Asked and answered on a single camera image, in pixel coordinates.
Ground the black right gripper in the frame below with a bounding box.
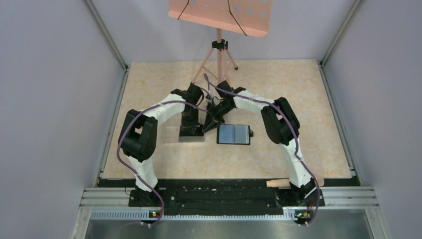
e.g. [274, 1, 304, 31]
[203, 102, 233, 133]

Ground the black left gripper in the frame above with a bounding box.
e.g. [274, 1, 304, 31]
[182, 106, 200, 134]

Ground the black leather card holder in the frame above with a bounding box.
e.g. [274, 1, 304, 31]
[216, 124, 254, 145]

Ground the clear acrylic tray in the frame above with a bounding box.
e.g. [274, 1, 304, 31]
[161, 121, 206, 143]

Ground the pink toy microphone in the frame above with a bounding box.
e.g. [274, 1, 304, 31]
[266, 177, 325, 189]

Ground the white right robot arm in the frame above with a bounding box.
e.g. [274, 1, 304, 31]
[203, 81, 318, 205]

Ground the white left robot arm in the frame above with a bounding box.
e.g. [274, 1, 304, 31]
[117, 84, 205, 206]

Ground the pink music stand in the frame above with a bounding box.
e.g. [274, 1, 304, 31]
[168, 0, 273, 83]

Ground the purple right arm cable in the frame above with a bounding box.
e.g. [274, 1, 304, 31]
[204, 73, 321, 227]

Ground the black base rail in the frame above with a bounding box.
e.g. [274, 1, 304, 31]
[81, 177, 360, 217]

